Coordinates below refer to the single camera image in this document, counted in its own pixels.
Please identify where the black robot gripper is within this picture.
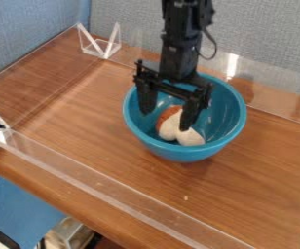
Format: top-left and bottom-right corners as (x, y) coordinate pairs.
(134, 30), (215, 131)

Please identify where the plush brown white mushroom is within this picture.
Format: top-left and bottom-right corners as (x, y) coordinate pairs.
(156, 105), (207, 146)

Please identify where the blue plastic bowl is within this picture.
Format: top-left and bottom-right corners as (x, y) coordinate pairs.
(122, 73), (248, 162)

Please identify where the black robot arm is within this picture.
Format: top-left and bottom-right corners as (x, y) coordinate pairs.
(133, 0), (219, 131)

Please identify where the clear acrylic back barrier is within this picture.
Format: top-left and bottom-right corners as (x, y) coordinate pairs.
(110, 29), (300, 123)

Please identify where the clear acrylic barrier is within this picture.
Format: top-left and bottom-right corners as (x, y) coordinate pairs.
(0, 117), (255, 249)
(110, 29), (300, 123)

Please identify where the clear acrylic front barrier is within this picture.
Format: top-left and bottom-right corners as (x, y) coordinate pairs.
(0, 117), (255, 249)

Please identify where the grey metal box below table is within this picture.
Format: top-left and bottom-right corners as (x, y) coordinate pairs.
(45, 217), (94, 249)

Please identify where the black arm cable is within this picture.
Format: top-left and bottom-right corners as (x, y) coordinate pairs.
(195, 27), (220, 61)

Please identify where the clear acrylic corner bracket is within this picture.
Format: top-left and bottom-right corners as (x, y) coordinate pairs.
(76, 23), (122, 59)

